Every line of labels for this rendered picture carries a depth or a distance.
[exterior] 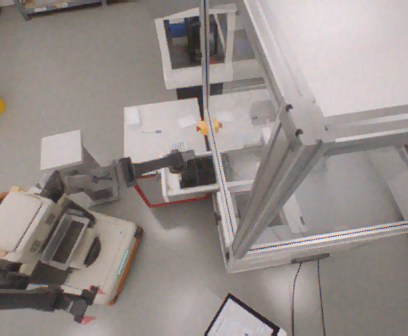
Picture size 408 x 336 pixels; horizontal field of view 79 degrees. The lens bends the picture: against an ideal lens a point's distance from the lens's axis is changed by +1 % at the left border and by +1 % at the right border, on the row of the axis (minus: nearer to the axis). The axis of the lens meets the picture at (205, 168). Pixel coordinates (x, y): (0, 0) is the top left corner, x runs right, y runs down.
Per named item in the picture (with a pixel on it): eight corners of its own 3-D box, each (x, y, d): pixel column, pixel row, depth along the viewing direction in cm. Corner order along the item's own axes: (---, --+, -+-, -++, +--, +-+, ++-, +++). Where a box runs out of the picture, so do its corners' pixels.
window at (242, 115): (234, 241, 121) (286, 113, 36) (207, 109, 161) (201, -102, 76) (236, 241, 121) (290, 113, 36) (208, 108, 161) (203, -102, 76)
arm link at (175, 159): (107, 161, 87) (114, 190, 87) (119, 158, 84) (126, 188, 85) (172, 148, 125) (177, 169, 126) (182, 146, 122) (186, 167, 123)
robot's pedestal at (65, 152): (88, 207, 236) (38, 171, 169) (86, 180, 250) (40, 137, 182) (119, 199, 239) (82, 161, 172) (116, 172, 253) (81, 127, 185)
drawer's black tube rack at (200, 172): (180, 190, 151) (179, 186, 146) (178, 165, 159) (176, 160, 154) (216, 185, 152) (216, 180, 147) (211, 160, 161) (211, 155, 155)
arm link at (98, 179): (88, 165, 78) (96, 195, 79) (128, 157, 87) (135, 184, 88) (57, 173, 111) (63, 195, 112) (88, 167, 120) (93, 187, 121)
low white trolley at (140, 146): (149, 212, 232) (124, 177, 165) (146, 156, 261) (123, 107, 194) (210, 202, 235) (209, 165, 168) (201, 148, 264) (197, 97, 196)
